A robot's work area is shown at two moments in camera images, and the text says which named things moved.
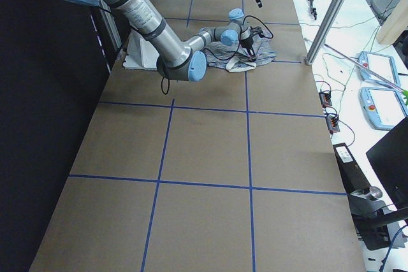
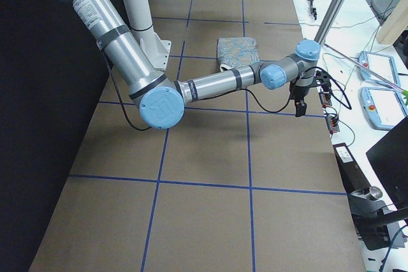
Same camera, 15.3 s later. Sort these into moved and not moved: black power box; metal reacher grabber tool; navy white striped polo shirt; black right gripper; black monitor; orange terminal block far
Moved: black right gripper; navy white striped polo shirt
Not moved: metal reacher grabber tool; black monitor; orange terminal block far; black power box
